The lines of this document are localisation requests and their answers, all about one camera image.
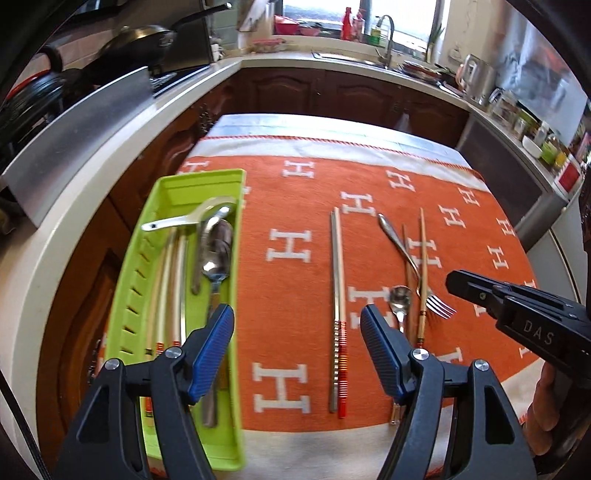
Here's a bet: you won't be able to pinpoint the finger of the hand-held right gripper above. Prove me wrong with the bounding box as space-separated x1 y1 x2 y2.
445 270 509 319

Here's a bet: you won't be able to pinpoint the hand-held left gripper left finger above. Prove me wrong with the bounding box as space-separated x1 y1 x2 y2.
55 302 236 480

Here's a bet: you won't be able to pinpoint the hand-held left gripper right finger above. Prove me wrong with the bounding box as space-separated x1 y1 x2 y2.
359 304 539 480

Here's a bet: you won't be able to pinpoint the steel chopstick red stripes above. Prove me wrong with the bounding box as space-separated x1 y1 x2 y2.
333 210 348 418
171 233 190 352
145 228 178 416
329 208 340 413

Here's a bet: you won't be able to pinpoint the large steel spoon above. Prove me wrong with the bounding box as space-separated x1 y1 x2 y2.
191 217 234 428

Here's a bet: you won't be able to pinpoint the bent-handle steel spoon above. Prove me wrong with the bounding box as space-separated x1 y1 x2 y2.
191 205 234 296

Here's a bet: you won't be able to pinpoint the white ceramic spoon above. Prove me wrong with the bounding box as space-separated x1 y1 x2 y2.
141 196 238 232

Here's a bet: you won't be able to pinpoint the green plastic utensil tray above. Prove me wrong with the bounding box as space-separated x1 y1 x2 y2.
108 168 247 472

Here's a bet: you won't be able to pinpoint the person's right hand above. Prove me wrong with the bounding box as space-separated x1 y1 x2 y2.
526 361 591 457

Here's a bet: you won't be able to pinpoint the small steel spoon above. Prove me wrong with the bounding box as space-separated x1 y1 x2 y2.
389 285 413 425

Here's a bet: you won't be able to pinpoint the dark brown wooden chopstick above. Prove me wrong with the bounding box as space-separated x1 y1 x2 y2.
402 224 416 333

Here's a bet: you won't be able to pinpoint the steel fork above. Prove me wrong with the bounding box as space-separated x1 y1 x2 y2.
378 213 458 320

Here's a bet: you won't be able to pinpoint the orange letter-print blanket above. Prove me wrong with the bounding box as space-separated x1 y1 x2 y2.
90 113 543 480

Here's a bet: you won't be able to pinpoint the steel appliance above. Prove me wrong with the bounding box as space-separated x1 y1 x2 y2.
455 111 573 250

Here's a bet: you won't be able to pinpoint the red box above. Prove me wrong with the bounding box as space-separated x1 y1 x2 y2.
556 161 583 192

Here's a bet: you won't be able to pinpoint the glass jar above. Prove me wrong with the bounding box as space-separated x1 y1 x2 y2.
490 90 520 121

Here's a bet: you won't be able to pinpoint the white kitchen countertop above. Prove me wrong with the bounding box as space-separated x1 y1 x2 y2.
0 48 578 462

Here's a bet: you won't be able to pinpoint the stainless steel kettle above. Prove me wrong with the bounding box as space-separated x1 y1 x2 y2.
457 53 497 107

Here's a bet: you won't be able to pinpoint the stack of dishes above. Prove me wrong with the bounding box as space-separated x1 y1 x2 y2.
399 60 455 84

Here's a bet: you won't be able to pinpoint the dark brown wooden cabinets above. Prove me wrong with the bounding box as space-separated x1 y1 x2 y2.
37 67 472 462

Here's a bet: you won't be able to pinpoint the stainless steel panel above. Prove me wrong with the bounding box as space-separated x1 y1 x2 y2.
0 65 155 229

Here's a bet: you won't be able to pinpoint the steel kitchen faucet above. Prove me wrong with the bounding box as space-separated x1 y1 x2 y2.
375 14 397 65

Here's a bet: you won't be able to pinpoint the kitchen window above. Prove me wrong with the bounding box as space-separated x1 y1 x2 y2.
281 0 444 42

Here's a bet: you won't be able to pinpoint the black wok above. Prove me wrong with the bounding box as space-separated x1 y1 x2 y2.
90 2 232 70

